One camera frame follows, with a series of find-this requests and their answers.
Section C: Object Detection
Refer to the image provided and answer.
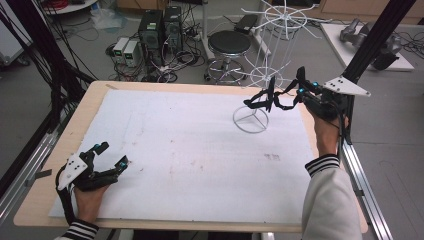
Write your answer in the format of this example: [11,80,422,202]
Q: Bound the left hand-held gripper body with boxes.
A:
[57,149,119,193]

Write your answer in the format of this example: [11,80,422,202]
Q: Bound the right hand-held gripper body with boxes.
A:
[298,75,372,122]

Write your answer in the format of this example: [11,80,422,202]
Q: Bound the dark strappy garment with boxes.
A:
[243,75,301,113]

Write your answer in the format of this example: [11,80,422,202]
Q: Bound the white wire rack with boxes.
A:
[232,0,333,135]

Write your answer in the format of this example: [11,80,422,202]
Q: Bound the person's right hand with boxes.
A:
[304,102,350,158]

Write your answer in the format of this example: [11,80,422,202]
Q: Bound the person's left hand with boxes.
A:
[73,184,110,223]

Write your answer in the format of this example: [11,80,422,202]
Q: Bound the grey tape strip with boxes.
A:
[33,169,54,180]

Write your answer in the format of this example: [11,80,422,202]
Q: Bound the white platform board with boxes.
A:
[319,22,416,72]

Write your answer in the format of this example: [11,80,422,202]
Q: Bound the white foam mat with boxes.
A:
[49,89,316,225]

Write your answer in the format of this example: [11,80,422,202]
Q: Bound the black round stool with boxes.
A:
[203,30,253,85]

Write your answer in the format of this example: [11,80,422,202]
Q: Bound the grey robot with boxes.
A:
[339,18,403,71]

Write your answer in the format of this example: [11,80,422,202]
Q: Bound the grey power supply unit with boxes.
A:
[112,37,130,59]
[123,39,141,68]

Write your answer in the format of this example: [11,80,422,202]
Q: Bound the black computer tower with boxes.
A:
[162,6,184,55]
[138,9,165,66]

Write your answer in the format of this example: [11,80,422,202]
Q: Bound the clear plastic bag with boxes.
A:
[89,8,128,32]

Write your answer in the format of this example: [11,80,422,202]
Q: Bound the round white table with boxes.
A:
[42,0,100,16]

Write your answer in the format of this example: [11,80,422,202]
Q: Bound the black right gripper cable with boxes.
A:
[334,105,352,145]

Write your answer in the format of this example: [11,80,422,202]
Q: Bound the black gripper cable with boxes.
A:
[54,164,78,226]
[334,105,352,145]

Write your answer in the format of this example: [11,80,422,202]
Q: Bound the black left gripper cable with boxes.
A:
[54,164,78,226]

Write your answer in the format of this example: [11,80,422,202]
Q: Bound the aluminium rail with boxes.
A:
[0,131,60,218]
[338,139,395,240]

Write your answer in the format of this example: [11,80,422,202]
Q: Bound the black metal frame post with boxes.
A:
[341,0,418,145]

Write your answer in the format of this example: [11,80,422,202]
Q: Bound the bundle of black cables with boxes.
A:
[0,0,98,132]

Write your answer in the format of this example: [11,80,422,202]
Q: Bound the tangle of floor cables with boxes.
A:
[105,6,207,84]

